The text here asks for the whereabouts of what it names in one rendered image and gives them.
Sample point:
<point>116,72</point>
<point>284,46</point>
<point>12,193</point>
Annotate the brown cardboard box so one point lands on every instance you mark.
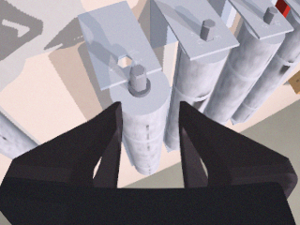
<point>295,82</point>

